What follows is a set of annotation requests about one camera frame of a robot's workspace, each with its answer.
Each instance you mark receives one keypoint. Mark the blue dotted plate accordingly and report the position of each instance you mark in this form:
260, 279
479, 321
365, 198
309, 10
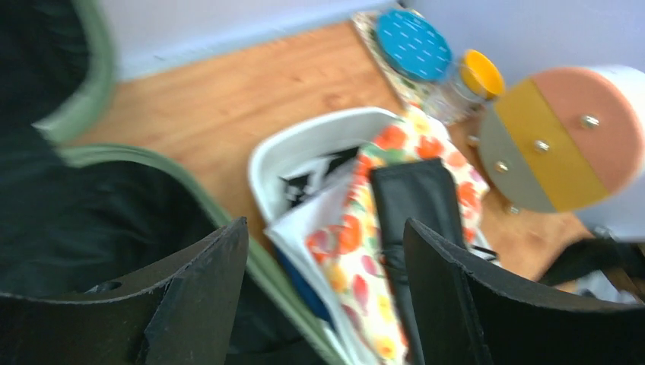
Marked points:
412, 46

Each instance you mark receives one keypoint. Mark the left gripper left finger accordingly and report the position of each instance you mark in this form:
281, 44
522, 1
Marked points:
179, 310

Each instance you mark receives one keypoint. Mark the black white striped shirt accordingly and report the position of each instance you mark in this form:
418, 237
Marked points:
316, 174

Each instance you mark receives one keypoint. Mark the dark blue garment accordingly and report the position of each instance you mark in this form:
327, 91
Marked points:
306, 292

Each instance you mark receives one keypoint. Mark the green hard-shell suitcase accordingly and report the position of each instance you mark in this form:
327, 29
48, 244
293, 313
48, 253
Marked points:
73, 219

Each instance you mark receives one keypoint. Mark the cream cylindrical container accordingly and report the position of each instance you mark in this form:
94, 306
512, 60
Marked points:
602, 109

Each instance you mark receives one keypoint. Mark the clear drinking glass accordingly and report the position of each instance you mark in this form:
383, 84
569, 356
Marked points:
454, 101

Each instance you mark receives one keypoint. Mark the floral orange print cloth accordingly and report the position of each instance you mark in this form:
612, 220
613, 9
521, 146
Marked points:
349, 252

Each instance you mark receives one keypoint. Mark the floral placemat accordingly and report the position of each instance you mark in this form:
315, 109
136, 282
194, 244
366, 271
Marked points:
409, 91

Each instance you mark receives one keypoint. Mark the black pouch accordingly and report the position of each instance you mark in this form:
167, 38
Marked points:
418, 201

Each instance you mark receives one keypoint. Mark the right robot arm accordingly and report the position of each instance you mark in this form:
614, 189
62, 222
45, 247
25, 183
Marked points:
602, 268

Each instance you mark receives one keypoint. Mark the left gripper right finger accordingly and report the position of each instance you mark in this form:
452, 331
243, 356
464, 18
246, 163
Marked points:
470, 311

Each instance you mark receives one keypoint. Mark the white plastic tub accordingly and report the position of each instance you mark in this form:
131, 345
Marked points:
283, 151

